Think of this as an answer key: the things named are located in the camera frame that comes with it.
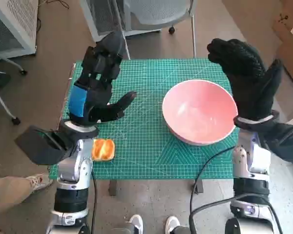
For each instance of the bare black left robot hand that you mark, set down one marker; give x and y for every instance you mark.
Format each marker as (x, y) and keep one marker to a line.
(97, 73)

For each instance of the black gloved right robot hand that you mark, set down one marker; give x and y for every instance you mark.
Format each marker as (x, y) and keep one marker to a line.
(249, 80)

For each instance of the pink bowl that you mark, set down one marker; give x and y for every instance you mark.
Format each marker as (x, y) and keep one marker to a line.
(200, 109)

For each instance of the rectangular toy bread loaf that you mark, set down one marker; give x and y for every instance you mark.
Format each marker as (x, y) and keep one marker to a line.
(103, 150)

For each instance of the brown cardboard box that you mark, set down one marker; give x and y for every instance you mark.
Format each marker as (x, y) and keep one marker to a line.
(290, 48)

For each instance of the white mesh cabinet on casters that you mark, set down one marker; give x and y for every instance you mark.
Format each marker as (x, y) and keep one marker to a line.
(100, 19)

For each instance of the green cutting mat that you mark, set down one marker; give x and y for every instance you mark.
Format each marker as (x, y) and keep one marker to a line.
(141, 122)

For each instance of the grey chair with metal legs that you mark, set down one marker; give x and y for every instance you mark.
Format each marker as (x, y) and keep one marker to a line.
(161, 12)

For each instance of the white perforated metal cabinet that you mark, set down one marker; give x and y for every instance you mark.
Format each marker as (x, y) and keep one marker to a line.
(14, 24)

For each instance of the grey table leg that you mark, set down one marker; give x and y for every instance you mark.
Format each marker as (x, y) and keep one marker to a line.
(112, 187)
(199, 187)

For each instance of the person's shoe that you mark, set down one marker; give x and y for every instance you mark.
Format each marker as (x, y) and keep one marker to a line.
(39, 181)

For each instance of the person's leg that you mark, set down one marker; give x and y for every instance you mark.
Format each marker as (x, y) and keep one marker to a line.
(7, 190)

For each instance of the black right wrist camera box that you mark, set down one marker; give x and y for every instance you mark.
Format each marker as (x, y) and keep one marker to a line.
(288, 143)

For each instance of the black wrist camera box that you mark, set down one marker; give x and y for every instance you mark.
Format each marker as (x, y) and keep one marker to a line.
(288, 143)
(39, 146)

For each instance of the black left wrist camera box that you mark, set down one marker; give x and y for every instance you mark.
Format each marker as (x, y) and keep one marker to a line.
(39, 146)

